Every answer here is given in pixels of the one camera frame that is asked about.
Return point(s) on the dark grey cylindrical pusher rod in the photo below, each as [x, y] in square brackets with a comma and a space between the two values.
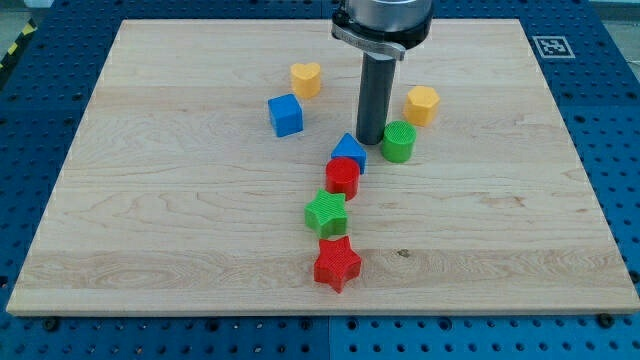
[377, 75]

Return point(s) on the yellow heart block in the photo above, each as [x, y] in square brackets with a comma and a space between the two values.
[305, 79]

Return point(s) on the blue cube block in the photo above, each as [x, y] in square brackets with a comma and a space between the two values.
[286, 115]

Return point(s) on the yellow hexagon block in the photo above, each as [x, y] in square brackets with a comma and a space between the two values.
[421, 105]

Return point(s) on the green cylinder block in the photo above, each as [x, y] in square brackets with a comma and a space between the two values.
[398, 141]

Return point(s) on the blue triangle block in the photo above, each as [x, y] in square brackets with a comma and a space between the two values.
[349, 147]

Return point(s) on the red cylinder block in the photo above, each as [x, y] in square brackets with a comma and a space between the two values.
[342, 176]

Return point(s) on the green star block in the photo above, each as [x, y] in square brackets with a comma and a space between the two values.
[326, 214]

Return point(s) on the white fiducial marker tag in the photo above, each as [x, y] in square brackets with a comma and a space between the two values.
[553, 47]

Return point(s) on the light wooden board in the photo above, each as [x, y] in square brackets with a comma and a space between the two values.
[177, 198]

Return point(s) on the red star block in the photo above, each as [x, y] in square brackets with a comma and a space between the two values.
[337, 263]

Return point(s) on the yellow black hazard tape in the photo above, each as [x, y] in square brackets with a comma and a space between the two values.
[15, 51]

